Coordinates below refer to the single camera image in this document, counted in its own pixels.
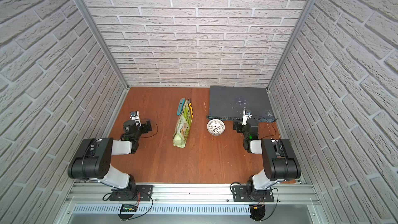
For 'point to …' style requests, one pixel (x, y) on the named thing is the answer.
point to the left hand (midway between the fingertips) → (139, 117)
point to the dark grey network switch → (227, 103)
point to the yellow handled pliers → (190, 104)
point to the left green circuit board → (128, 208)
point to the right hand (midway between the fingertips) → (239, 117)
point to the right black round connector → (257, 212)
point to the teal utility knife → (182, 102)
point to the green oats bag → (183, 127)
